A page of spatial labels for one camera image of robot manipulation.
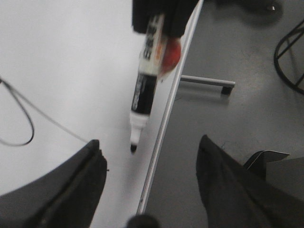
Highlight left gripper black fabric marker-holding finger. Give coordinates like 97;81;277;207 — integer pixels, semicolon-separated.
132;0;199;38

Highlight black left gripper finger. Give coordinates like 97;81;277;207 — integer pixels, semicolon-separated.
0;140;107;228
196;135;304;228

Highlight black whiteboard marker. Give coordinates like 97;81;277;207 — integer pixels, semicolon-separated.
130;14;168;153

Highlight grey whiteboard stand leg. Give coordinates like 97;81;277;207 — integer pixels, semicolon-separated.
180;75;236;95

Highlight red round magnet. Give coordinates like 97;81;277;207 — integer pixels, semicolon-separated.
160;38;181;76

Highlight grey metal box corner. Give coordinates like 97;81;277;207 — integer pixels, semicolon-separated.
243;150;304;182

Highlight black wire stool frame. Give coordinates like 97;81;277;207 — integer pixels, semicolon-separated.
274;20;304;95

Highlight white whiteboard with frame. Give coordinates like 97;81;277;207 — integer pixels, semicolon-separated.
0;0;201;228

